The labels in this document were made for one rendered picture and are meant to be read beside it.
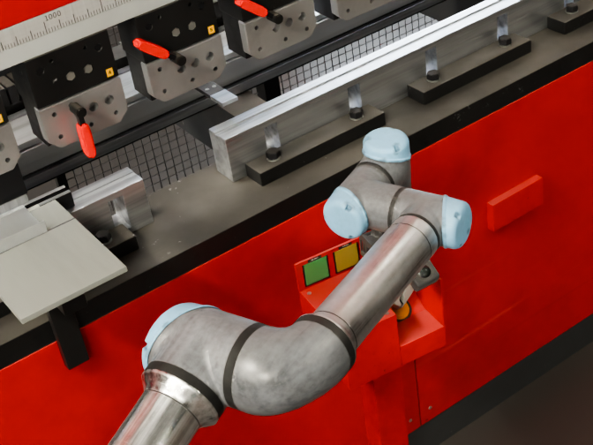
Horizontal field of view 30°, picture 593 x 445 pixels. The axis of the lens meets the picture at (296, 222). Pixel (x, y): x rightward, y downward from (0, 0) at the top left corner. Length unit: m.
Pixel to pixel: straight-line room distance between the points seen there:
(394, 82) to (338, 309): 0.89
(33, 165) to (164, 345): 0.83
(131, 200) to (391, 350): 0.53
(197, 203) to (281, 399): 0.75
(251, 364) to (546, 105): 1.23
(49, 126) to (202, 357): 0.59
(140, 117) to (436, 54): 0.62
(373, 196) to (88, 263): 0.46
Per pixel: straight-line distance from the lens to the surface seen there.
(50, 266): 1.78
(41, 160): 2.20
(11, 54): 1.79
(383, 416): 2.10
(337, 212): 1.68
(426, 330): 1.96
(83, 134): 1.84
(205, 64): 1.96
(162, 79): 1.92
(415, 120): 2.22
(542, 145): 2.47
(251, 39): 1.99
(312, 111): 2.15
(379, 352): 1.92
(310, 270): 1.94
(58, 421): 2.01
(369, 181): 1.71
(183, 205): 2.07
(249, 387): 1.39
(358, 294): 1.48
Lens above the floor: 2.00
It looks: 35 degrees down
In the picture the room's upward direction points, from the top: 9 degrees counter-clockwise
